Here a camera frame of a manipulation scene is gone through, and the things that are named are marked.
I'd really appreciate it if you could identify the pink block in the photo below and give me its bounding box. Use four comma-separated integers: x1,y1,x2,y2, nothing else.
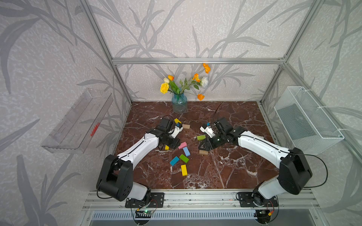
178,142,187,149

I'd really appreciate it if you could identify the light green block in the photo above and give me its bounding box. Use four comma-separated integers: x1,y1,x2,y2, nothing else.
197,135,206,141

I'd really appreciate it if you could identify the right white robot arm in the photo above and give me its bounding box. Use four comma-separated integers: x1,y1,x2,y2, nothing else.
200,125,313,205

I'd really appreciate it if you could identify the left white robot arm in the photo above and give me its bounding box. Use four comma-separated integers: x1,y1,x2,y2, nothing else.
96,129,180,204

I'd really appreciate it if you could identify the yellow block near vase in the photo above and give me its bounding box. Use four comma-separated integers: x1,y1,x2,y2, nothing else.
174,118,182,124

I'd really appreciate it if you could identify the light blue block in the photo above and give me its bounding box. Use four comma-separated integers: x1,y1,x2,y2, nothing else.
183,147,190,157

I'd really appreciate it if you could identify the green block lower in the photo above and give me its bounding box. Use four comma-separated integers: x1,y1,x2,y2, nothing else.
179,154,189,163

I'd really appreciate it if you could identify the tan wooden block lower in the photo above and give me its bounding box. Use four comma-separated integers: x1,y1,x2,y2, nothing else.
199,150,208,155

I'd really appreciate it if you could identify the yellow block front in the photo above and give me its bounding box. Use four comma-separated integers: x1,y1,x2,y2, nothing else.
181,164,188,176

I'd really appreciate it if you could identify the blue glass vase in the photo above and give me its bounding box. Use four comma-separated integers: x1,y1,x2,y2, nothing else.
172,94,188,114

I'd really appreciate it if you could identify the artificial flower bouquet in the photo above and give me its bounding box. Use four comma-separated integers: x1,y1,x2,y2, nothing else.
160,63,211,101

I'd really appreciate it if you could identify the left circuit board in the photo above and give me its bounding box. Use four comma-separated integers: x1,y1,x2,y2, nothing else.
135,209,156,218

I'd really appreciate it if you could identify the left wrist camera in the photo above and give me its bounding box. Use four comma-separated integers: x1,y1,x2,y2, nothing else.
156,118,174,133

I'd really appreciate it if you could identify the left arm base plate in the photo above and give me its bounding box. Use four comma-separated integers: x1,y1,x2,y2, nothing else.
125,192,165,209

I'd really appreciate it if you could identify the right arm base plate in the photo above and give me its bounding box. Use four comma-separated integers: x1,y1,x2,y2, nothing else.
236,192,279,208

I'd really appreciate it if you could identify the white wire mesh basket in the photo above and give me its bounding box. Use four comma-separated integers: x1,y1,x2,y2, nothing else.
274,86,345,155

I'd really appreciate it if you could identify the clear plastic wall shelf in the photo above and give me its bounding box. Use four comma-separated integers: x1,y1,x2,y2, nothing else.
41,88,114,154

